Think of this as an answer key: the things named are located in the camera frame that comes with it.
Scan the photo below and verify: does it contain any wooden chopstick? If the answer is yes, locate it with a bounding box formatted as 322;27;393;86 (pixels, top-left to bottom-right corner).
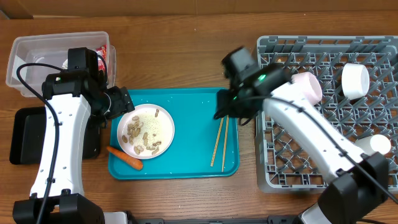
221;115;229;172
210;118;224;167

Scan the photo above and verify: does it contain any pink plate with rice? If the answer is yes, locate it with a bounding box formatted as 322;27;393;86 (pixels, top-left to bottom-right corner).
116;104;175;160

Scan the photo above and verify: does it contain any orange carrot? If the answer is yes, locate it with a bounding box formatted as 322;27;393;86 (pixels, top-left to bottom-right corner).
106;146;143;170

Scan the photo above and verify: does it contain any white paper tissue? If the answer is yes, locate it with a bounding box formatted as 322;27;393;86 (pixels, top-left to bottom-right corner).
62;60;68;70

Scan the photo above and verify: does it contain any white bowl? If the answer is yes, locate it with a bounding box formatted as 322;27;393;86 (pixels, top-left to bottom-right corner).
341;63;370;100

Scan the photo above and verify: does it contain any white cup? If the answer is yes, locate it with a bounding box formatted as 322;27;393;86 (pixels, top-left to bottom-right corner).
354;134;392;156

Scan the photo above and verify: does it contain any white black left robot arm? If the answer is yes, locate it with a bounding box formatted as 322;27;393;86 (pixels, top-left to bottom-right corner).
12;64;134;223

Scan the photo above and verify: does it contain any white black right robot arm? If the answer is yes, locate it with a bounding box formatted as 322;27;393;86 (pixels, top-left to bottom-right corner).
215;64;393;223

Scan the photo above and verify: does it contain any clear plastic waste bin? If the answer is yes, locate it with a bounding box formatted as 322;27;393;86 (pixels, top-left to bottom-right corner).
6;31;116;97

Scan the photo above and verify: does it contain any grey dishwasher rack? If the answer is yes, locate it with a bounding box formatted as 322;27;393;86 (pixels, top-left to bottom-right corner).
254;35;397;193

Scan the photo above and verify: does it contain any red snack wrapper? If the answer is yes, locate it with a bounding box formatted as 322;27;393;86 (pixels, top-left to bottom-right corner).
95;45;107;73

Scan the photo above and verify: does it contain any teal serving tray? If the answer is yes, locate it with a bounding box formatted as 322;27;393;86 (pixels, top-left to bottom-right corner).
108;88;239;180

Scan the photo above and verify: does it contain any black plastic tray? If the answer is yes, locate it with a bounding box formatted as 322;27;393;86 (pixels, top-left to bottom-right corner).
9;107;100;165

